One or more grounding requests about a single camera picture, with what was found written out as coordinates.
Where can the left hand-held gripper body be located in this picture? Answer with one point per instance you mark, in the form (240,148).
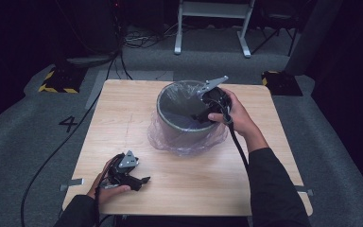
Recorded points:
(127,161)

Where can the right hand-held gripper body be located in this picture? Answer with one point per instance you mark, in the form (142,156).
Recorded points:
(217,101)

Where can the green plastic bin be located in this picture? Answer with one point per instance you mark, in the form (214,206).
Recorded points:
(182,134)

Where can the person's right hand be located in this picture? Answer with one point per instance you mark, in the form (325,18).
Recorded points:
(242,121)

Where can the person's left hand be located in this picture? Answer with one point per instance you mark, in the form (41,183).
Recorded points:
(100,193)

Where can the yellow black striped base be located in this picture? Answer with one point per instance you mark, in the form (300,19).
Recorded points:
(282,85)
(61,82)

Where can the white metal stand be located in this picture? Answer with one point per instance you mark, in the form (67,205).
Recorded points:
(214,9)

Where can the black tripod legs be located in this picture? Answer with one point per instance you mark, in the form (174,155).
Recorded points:
(291,41)

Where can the grey column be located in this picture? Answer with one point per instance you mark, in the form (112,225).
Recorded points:
(312,38)

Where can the dark equipment stand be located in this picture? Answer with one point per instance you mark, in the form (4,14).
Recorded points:
(88,34)

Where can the grey metal table bracket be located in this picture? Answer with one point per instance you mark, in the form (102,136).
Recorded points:
(74,182)
(305,190)

